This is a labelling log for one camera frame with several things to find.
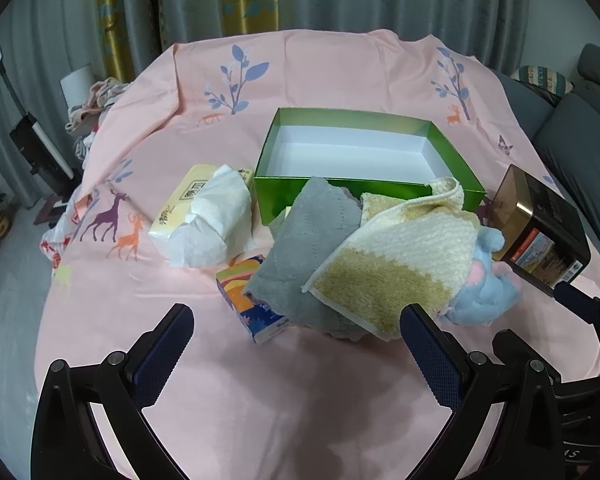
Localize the blue plush elephant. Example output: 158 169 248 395
439 226 521 326

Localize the yellow and white towel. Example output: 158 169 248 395
302 178 479 341

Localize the grey microfibre cloth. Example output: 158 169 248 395
246 177 366 341

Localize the gold and black tin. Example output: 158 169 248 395
488 165 591 295

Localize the dark grey sofa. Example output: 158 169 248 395
496 44 600 252

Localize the green cardboard box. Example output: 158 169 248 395
254 107 486 226

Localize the striped cushion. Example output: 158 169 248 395
510 65 573 96

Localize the red and white cloth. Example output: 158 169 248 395
38 192 92 273

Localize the yellow tissue pack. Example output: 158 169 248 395
149 165 254 268

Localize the pile of pink clothes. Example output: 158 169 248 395
65 77 129 133

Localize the grey and yellow curtain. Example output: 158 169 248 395
0 0 529 214

